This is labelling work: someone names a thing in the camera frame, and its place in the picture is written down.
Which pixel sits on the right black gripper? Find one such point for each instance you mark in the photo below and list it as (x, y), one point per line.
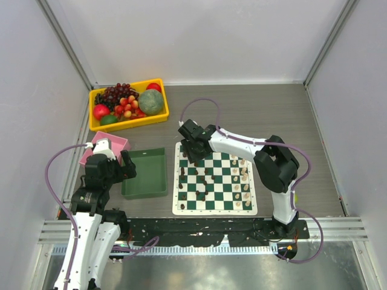
(193, 157)

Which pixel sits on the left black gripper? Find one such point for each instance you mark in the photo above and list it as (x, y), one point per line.
(127, 171)

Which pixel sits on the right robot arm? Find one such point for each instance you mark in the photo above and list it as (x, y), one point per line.
(276, 165)

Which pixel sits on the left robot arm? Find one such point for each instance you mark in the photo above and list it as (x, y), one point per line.
(94, 229)

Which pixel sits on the green white chess board mat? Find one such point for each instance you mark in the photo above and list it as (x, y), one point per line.
(220, 184)

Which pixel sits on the green plastic tray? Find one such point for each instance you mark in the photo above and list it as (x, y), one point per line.
(151, 179)

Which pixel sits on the pink plastic box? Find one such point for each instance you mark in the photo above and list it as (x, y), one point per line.
(118, 144)

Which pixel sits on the green lime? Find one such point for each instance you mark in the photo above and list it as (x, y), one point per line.
(108, 119)

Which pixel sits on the yellow plastic fruit bin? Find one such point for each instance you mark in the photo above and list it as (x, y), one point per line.
(140, 87)

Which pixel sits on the red yellow cherry bunch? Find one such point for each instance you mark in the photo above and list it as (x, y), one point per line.
(128, 109)

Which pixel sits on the green melon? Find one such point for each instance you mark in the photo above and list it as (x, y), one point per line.
(151, 102)

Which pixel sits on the red apple front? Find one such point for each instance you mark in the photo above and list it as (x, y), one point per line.
(100, 110)

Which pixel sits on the red apple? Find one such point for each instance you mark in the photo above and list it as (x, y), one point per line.
(100, 110)
(155, 87)

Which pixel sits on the red apple back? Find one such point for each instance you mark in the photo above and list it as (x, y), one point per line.
(155, 87)

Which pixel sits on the dark purple grape bunch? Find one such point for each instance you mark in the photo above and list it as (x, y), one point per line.
(111, 96)

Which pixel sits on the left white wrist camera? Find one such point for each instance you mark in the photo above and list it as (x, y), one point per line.
(101, 146)

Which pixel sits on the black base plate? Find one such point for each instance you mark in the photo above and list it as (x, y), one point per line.
(207, 232)

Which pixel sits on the white slotted cable duct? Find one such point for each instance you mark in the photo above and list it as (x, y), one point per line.
(223, 249)

